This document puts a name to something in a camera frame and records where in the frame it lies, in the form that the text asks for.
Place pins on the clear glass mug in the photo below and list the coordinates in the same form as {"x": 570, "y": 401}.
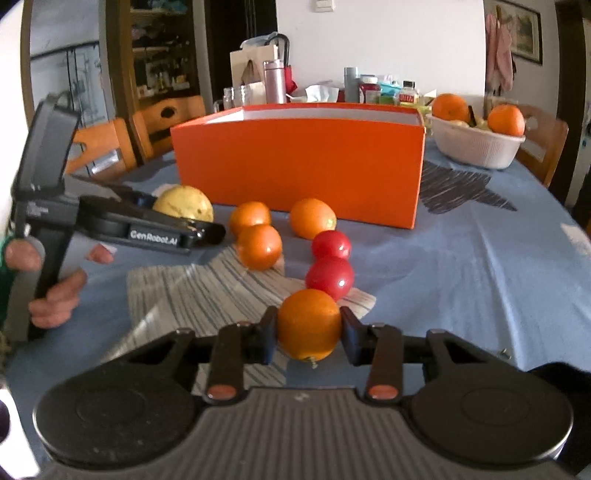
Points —
{"x": 233, "y": 97}

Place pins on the red tomato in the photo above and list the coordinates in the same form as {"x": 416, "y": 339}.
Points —
{"x": 332, "y": 275}
{"x": 331, "y": 243}

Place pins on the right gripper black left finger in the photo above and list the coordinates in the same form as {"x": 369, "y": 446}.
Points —
{"x": 137, "y": 407}

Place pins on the wooden chair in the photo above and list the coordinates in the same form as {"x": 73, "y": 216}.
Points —
{"x": 100, "y": 142}
{"x": 152, "y": 125}
{"x": 545, "y": 140}

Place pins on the right side wooden chair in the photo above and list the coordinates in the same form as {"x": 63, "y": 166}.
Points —
{"x": 545, "y": 140}

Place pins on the grey tall bottle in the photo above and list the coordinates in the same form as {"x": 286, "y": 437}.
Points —
{"x": 351, "y": 83}

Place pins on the red label jar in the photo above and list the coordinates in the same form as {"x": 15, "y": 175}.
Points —
{"x": 370, "y": 89}

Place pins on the near wooden chair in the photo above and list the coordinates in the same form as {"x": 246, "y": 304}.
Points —
{"x": 100, "y": 142}

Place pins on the framed wall picture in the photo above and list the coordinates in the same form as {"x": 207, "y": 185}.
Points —
{"x": 525, "y": 28}

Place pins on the orange cardboard box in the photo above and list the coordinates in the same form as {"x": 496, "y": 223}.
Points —
{"x": 365, "y": 161}

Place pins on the dark wooden cabinet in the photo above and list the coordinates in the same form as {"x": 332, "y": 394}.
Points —
{"x": 150, "y": 52}

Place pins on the blue shark print tablecloth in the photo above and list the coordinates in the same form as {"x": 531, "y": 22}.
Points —
{"x": 493, "y": 258}

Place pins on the large orange front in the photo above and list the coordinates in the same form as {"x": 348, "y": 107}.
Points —
{"x": 309, "y": 325}

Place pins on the red tomato back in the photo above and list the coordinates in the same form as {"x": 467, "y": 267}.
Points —
{"x": 331, "y": 243}

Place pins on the pink hanging cloth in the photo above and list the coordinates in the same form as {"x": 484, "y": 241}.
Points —
{"x": 499, "y": 59}

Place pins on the white fruit bowl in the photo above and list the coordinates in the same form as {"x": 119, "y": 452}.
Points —
{"x": 474, "y": 146}

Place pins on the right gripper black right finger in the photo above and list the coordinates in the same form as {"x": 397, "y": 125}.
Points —
{"x": 459, "y": 399}

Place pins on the pink steel thermos bottle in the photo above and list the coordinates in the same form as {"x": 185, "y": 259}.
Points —
{"x": 274, "y": 82}

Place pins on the tissue pack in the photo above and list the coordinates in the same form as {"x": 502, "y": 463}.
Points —
{"x": 318, "y": 93}

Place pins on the far wooden chair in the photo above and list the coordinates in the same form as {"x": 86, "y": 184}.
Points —
{"x": 152, "y": 125}

